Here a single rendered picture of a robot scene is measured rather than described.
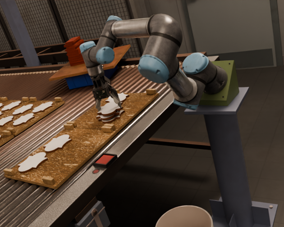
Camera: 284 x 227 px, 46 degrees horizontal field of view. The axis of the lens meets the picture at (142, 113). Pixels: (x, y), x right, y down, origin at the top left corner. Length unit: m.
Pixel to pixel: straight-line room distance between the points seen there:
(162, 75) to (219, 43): 3.42
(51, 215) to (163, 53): 0.69
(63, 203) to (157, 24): 0.73
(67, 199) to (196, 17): 3.60
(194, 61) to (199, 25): 3.00
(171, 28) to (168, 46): 0.07
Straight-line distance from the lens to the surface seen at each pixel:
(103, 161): 1.41
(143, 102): 1.82
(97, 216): 1.36
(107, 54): 1.49
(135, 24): 1.37
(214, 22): 4.49
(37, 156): 1.63
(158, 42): 1.18
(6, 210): 1.43
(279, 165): 2.72
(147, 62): 1.16
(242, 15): 4.38
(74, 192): 1.32
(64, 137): 1.70
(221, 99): 1.70
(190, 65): 1.58
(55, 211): 1.28
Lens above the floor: 1.63
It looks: 24 degrees down
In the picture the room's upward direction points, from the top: 17 degrees counter-clockwise
